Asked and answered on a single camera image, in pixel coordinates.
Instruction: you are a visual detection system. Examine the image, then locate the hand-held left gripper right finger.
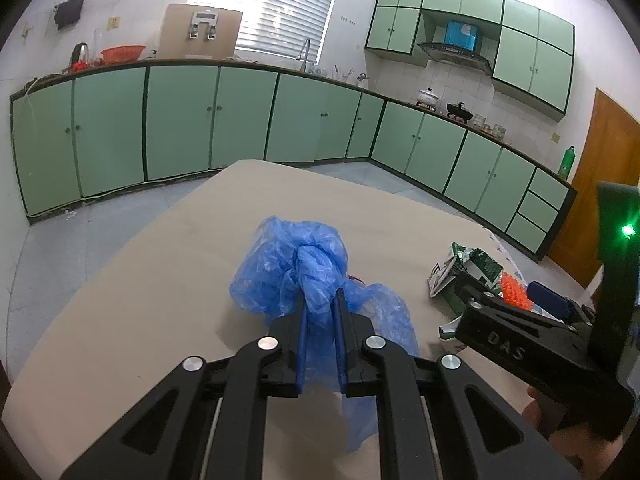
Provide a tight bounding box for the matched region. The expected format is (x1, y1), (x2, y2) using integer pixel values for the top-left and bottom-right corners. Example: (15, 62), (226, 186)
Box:
(332, 287), (581, 480)

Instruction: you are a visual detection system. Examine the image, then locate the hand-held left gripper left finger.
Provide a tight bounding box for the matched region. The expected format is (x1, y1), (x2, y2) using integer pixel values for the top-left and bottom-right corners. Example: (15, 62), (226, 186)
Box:
(60, 302), (308, 480)

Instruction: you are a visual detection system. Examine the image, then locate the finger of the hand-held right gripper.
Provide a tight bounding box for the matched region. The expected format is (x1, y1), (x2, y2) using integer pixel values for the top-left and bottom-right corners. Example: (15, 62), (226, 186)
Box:
(442, 271), (505, 314)
(526, 281), (599, 329)

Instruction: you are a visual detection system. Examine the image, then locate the green snack packet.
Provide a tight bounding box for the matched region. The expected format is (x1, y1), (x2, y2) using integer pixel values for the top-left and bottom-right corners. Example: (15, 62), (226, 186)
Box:
(427, 241), (503, 301)

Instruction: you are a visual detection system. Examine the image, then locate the blue plastic bag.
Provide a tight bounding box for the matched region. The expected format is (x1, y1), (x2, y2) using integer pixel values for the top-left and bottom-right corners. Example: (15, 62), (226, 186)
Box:
(229, 216), (421, 453)

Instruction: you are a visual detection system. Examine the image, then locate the person's right hand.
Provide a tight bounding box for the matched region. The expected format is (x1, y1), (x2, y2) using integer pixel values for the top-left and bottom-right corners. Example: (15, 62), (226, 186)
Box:
(522, 386), (637, 480)

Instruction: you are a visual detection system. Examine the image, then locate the green base cabinet with drawers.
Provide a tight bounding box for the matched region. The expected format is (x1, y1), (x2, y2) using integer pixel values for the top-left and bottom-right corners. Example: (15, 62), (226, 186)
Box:
(369, 97), (578, 262)

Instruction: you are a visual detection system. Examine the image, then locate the green bottle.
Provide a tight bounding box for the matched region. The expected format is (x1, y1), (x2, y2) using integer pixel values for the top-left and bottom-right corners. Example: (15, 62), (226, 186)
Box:
(557, 145), (577, 181)

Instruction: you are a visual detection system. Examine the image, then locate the wooden door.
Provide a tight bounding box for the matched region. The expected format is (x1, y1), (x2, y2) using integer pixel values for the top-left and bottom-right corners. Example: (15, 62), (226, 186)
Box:
(547, 87), (640, 288)

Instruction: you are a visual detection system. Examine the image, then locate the range hood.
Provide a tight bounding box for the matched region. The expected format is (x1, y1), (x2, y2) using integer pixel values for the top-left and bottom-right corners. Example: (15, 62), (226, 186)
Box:
(417, 41), (492, 75)

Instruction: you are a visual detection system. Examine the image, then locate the blue box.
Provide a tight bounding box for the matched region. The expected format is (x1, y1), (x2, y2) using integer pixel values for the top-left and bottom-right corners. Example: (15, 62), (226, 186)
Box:
(444, 20), (482, 52)

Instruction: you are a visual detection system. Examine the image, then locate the long green base cabinet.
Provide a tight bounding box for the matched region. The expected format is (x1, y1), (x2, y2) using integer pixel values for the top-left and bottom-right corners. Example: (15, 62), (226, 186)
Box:
(9, 57), (386, 223)

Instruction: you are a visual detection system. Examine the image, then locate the cardboard sheet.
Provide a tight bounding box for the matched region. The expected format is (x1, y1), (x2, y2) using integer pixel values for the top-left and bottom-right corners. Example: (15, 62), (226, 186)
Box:
(159, 3), (244, 60)

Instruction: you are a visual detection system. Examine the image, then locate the orange plastic basin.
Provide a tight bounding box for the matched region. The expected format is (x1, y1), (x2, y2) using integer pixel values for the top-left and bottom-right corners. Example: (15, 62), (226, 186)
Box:
(101, 45), (147, 64)

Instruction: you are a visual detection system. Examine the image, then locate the white window blind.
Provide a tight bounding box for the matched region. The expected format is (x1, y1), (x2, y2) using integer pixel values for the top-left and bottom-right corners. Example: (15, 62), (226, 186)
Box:
(186, 0), (346, 58)

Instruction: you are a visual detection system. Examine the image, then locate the metal kettle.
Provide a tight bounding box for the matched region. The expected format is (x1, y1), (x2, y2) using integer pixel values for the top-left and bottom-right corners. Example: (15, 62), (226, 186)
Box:
(69, 42), (92, 72)

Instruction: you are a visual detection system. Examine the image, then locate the dark towel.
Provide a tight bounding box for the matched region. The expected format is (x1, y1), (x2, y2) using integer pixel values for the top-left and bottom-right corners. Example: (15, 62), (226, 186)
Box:
(54, 0), (86, 31)

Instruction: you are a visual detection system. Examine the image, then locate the green wall cabinet unit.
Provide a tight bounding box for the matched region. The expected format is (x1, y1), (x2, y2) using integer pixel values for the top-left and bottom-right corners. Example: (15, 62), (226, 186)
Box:
(364, 0), (576, 122)

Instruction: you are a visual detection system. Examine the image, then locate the white bracket device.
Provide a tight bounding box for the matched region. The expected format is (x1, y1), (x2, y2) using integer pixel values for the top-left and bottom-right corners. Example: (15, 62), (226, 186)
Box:
(187, 11), (219, 40)

